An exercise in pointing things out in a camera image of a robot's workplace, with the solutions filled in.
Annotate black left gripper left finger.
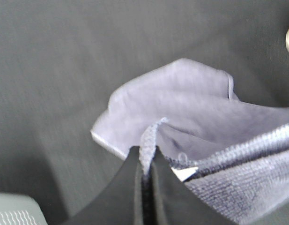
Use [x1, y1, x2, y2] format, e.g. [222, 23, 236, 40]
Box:
[63, 146, 144, 225]

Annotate grey microfibre towel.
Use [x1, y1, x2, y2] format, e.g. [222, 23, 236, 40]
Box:
[91, 59, 289, 225]

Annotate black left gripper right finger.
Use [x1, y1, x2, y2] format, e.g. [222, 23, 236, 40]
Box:
[150, 147, 235, 225]

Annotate grey perforated laundry basket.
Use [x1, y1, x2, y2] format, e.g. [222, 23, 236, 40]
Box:
[0, 193, 47, 225]

